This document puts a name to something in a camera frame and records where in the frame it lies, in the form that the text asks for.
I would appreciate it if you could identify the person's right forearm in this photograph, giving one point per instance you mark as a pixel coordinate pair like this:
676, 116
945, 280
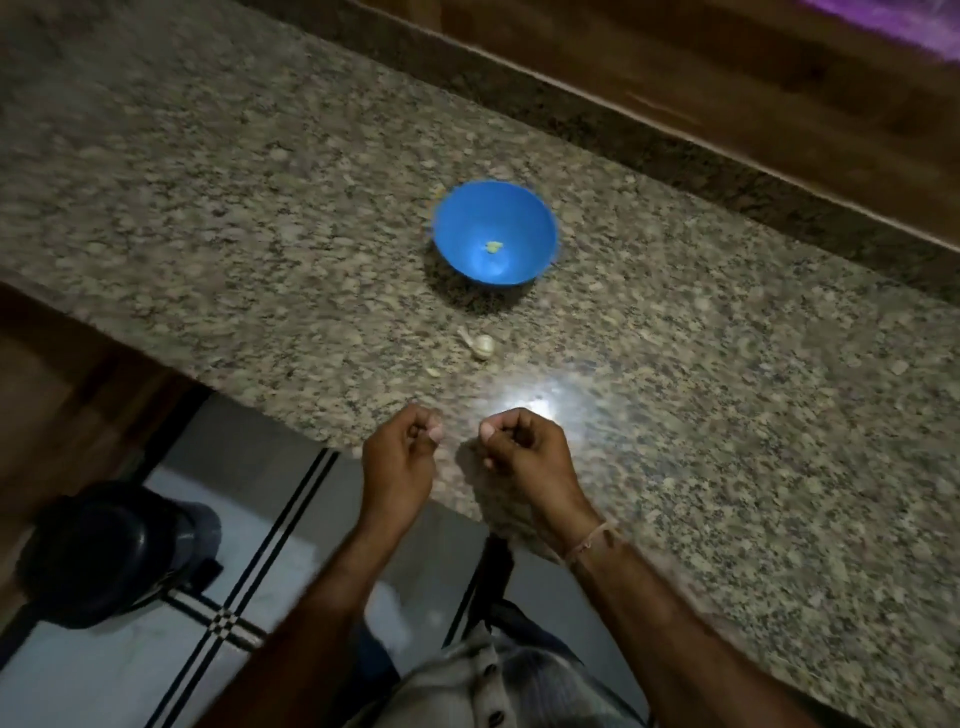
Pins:
675, 637

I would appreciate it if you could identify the black round bin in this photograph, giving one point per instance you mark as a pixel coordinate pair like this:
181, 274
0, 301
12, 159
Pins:
105, 555

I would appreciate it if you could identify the person's left thumb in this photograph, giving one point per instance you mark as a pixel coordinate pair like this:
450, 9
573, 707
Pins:
430, 437

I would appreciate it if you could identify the person's left forearm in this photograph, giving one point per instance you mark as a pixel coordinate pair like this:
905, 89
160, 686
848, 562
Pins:
300, 637

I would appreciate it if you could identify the person's right hand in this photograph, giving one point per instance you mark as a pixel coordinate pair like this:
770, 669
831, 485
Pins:
532, 465

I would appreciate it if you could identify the person's right thumb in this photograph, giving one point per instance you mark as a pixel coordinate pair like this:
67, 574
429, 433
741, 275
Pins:
496, 435

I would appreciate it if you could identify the garlic bulb piece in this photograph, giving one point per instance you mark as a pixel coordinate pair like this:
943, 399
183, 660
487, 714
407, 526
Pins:
480, 343

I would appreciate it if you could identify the thread wrist band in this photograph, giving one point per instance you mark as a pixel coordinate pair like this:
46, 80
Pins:
589, 541

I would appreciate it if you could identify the blue plastic bowl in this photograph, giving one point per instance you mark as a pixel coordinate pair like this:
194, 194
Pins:
495, 232

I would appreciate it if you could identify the person's left hand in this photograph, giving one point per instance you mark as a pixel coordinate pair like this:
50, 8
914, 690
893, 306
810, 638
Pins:
396, 472

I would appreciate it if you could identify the striped button shirt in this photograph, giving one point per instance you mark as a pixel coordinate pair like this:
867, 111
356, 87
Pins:
502, 690

